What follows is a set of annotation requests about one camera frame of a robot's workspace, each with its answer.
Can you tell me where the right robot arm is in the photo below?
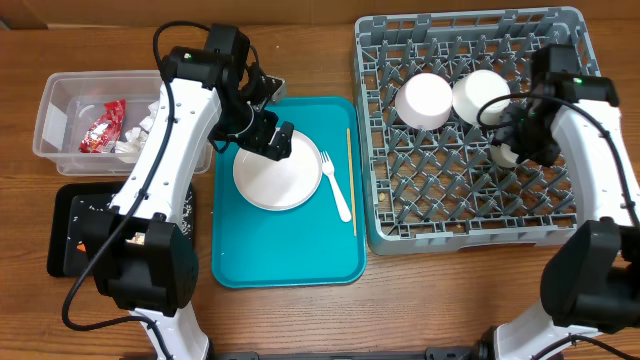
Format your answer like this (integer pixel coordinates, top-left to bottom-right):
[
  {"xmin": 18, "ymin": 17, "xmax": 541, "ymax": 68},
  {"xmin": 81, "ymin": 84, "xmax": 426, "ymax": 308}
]
[{"xmin": 476, "ymin": 44, "xmax": 639, "ymax": 359}]

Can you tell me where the small bowl with nuts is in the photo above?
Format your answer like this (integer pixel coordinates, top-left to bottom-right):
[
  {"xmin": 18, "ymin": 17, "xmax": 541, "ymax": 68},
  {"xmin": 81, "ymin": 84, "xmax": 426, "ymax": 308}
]
[{"xmin": 395, "ymin": 73, "xmax": 453, "ymax": 130}]

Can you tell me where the white napkin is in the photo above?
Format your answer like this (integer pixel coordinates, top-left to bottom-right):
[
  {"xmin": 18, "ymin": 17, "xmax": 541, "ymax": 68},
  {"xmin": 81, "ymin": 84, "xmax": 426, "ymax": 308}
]
[
  {"xmin": 139, "ymin": 101, "xmax": 159, "ymax": 132},
  {"xmin": 114, "ymin": 127, "xmax": 148, "ymax": 164}
]

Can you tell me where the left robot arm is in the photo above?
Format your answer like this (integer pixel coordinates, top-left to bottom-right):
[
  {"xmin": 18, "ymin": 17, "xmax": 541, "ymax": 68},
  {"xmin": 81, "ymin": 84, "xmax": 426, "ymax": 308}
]
[{"xmin": 80, "ymin": 45, "xmax": 293, "ymax": 359}]

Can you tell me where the grey dish rack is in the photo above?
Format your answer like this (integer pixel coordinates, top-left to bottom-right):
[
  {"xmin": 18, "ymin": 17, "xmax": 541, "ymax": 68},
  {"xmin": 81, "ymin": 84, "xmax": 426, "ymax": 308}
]
[{"xmin": 354, "ymin": 7, "xmax": 602, "ymax": 255}]

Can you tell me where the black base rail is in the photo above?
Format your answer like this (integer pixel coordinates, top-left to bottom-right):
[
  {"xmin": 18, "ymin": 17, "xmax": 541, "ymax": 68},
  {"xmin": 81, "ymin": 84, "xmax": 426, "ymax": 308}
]
[{"xmin": 213, "ymin": 345, "xmax": 495, "ymax": 360}]

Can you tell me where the white plastic cup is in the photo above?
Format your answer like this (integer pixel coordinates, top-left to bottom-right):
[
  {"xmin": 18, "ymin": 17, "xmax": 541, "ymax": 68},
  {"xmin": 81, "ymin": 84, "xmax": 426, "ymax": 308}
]
[{"xmin": 490, "ymin": 144, "xmax": 518, "ymax": 168}]

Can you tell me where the black plastic tray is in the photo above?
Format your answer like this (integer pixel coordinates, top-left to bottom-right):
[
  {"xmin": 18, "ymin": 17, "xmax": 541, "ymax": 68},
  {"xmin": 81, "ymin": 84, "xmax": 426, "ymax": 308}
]
[{"xmin": 47, "ymin": 180, "xmax": 196, "ymax": 278}]

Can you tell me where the large white plate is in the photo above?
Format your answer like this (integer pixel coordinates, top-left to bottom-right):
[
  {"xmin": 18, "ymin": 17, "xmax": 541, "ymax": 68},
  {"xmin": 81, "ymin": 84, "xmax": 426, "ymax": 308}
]
[{"xmin": 233, "ymin": 130, "xmax": 322, "ymax": 211}]

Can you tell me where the red snack wrapper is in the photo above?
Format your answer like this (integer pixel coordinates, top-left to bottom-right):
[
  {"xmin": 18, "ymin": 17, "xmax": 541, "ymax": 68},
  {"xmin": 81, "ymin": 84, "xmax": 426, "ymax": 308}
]
[{"xmin": 78, "ymin": 99, "xmax": 126, "ymax": 153}]

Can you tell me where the white plastic fork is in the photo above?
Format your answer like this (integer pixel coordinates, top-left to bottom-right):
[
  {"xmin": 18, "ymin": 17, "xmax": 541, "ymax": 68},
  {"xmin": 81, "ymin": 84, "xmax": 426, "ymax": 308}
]
[{"xmin": 320, "ymin": 151, "xmax": 352, "ymax": 223}]

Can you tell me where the pile of rice and nuts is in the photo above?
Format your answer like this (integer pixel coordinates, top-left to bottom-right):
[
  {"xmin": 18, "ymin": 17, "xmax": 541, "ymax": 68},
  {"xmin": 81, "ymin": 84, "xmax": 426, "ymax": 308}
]
[{"xmin": 69, "ymin": 192, "xmax": 195, "ymax": 249}]

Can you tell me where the teal plastic tray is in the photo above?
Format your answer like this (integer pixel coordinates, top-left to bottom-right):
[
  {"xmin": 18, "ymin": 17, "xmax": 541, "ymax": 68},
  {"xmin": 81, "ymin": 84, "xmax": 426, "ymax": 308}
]
[{"xmin": 211, "ymin": 96, "xmax": 367, "ymax": 288}]

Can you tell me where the clear plastic bin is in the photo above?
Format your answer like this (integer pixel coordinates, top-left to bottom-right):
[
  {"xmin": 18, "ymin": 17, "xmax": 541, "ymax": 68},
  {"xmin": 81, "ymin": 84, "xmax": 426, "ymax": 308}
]
[{"xmin": 32, "ymin": 69, "xmax": 216, "ymax": 177}]

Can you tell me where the wooden chopstick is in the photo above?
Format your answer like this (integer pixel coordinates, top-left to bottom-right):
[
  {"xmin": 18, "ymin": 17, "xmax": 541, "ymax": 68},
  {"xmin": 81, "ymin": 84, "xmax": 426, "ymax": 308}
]
[{"xmin": 346, "ymin": 128, "xmax": 357, "ymax": 238}]

